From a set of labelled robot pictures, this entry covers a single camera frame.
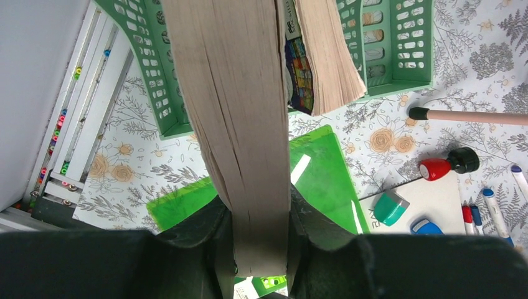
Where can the pink music stand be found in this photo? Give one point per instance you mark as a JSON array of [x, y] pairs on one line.
[[421, 113]]

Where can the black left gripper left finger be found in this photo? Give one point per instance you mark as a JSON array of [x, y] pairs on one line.
[[111, 264]]

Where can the teal stamp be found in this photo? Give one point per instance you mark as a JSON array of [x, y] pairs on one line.
[[389, 207]]

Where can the blue stamp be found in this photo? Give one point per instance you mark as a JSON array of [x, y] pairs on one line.
[[425, 227]]

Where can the purple 52-storey treehouse book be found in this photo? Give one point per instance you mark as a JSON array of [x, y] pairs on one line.
[[318, 71]]

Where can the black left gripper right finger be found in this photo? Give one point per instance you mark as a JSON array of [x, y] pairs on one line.
[[392, 268]]

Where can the red and black stamp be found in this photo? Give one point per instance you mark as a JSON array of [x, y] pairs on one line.
[[461, 160]]

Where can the dark blue whiteboard marker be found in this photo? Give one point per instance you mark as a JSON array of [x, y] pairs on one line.
[[476, 215]]

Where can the floral table mat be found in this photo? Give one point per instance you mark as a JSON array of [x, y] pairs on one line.
[[480, 65]]

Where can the blue cap whiteboard marker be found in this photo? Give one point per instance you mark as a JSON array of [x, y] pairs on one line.
[[520, 179]]

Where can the red whiteboard marker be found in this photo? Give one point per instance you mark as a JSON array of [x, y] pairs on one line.
[[468, 220]]

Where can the green plastic file organizer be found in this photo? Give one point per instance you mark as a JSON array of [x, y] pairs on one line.
[[390, 42]]

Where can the green plastic folder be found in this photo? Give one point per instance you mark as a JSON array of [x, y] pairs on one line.
[[325, 184]]

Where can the white sketch pad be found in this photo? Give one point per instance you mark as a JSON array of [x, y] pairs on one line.
[[438, 201]]

